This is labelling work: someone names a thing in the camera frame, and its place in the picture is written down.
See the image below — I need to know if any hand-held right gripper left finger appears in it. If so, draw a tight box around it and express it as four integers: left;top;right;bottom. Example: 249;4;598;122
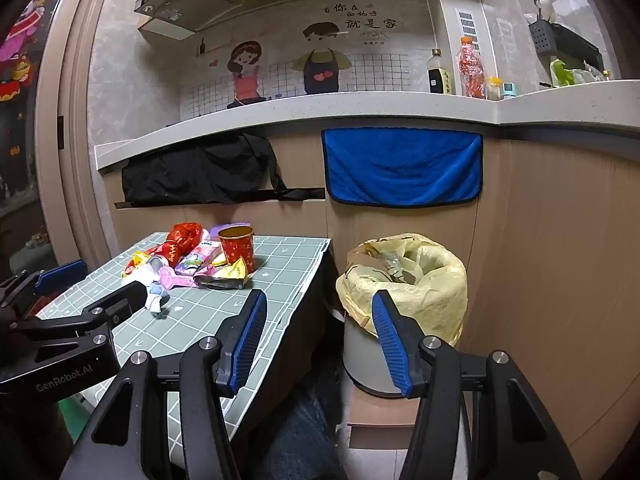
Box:
60;289;269;480

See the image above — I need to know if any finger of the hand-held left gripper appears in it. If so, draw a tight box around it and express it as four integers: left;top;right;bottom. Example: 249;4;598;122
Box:
0;280;149;379
0;259;87;321

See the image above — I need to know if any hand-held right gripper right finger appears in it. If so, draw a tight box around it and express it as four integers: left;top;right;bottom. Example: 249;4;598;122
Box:
371;290;583;480

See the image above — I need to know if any grey trash bin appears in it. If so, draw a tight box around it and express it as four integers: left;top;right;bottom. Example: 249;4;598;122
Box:
342;310;468;398

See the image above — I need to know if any pink plastic piece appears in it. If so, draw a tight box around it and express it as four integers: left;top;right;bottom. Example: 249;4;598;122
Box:
160;266;193;291

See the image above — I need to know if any red snack packet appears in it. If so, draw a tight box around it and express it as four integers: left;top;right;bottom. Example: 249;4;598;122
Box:
145;242;177;267

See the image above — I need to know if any yellow plastic bin liner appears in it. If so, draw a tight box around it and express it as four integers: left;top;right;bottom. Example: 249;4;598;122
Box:
336;232;468;348

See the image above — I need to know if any yellow snack wrapper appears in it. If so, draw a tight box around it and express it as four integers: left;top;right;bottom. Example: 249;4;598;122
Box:
192;256;249;291

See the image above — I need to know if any cartoon print tissue pack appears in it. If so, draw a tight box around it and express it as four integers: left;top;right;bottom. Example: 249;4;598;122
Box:
176;240;222;277

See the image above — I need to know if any red foil wrapper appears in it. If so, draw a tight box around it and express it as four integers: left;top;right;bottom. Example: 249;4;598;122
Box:
166;222;206;256

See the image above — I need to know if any red paper cup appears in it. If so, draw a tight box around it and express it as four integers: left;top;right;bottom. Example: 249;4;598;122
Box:
218;225;255;273

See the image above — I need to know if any purple sponge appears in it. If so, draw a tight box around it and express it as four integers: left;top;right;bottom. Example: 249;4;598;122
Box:
209;220;253;243

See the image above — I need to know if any white and blue crumpled wrapper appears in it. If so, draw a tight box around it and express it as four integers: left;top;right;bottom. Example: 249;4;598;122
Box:
144;280;169;319

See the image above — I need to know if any white crumpled paper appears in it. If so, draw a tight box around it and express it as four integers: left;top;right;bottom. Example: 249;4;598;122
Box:
131;260;163;286

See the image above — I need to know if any yellow and red wrapper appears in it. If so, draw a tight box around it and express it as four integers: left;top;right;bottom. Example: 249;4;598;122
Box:
122;250;151;278

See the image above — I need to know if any green grid table mat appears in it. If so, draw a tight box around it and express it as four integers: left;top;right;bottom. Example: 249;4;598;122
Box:
35;232;333;441

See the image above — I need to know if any black fabric bag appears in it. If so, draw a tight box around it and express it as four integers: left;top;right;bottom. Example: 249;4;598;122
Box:
121;132;326;207

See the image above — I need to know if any blue towel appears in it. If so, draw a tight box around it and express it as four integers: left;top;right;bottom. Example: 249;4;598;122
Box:
321;128;484;209

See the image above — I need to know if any red festive window decal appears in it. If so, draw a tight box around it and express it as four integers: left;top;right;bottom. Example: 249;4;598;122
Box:
0;0;61;103

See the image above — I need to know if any dark sauce bottle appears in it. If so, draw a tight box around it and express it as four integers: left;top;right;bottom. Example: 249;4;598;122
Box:
427;48;453;95

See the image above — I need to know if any orange capped plastic bottle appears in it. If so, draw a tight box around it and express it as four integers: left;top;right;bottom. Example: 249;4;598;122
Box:
458;35;488;100

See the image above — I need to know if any range hood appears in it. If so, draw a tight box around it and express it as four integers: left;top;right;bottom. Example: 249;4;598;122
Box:
133;0;351;41

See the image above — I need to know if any green vegetable bag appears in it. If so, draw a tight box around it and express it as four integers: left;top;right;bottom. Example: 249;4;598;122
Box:
550;58;613;87

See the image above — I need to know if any white vented pipe cover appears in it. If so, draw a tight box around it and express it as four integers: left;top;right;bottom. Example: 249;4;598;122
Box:
427;0;495;92

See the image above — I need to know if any black utensil holder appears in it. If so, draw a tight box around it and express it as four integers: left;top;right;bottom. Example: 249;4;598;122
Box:
529;16;557;56

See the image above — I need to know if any brown door frame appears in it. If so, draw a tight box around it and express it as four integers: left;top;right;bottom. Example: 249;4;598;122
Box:
35;0;126;271

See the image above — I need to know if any cartoon wall poster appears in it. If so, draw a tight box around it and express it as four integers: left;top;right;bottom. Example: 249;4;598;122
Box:
187;0;436;116

